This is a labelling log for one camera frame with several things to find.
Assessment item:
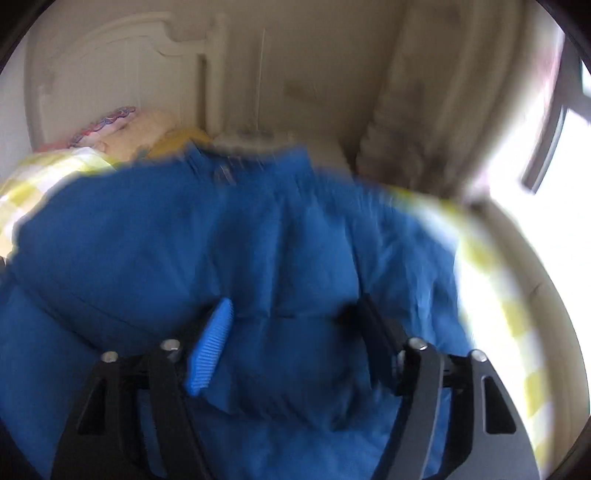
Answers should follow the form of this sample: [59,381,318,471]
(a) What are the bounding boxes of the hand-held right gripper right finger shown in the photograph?
[351,293,541,480]

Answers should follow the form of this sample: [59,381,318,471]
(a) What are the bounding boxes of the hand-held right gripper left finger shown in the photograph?
[50,296,236,480]

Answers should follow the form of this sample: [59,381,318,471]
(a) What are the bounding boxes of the blue padded jacket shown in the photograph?
[0,141,476,480]

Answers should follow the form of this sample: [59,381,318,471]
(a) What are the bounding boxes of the white nightstand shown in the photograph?
[212,129,352,171]

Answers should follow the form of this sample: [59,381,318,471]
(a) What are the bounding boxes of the orange yellow printed bed sheet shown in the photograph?
[148,128,213,158]

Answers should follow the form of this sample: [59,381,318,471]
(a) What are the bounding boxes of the beige plush pillow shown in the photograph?
[99,108,178,160]

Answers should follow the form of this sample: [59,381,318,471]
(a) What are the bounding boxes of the beige curtain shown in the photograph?
[355,0,541,199]

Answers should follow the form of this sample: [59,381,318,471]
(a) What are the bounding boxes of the yellow white checkered blanket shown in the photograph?
[0,148,555,467]

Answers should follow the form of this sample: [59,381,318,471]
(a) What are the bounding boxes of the colourful patterned pillow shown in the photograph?
[37,105,137,151]

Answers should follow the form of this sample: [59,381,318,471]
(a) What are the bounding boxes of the thin white rod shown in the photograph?
[256,28,267,134]

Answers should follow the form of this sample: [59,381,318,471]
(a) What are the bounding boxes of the white wooden headboard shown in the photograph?
[23,11,227,153]

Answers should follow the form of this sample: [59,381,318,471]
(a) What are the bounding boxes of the dark window frame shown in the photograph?
[522,41,591,190]

